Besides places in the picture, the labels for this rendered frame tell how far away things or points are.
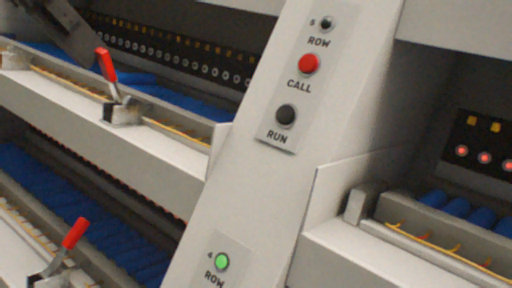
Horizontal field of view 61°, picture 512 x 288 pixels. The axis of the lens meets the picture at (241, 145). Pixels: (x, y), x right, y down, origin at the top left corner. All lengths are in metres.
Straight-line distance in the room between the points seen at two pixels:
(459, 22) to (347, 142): 0.11
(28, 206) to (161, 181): 0.30
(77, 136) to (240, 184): 0.23
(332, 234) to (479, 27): 0.17
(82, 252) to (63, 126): 0.15
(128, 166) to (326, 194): 0.21
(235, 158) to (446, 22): 0.18
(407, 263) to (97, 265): 0.35
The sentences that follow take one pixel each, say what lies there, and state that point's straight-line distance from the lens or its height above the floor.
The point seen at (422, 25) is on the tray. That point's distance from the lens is 0.34.
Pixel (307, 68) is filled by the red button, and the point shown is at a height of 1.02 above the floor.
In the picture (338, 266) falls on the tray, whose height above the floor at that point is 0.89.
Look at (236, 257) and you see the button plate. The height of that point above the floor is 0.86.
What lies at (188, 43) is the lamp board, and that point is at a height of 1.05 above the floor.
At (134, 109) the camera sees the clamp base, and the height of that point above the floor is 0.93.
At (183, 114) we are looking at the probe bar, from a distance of 0.48.
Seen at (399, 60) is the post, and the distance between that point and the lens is 0.37.
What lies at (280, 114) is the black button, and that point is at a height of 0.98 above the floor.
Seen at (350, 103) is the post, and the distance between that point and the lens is 0.32.
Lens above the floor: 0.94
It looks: level
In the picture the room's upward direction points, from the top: 24 degrees clockwise
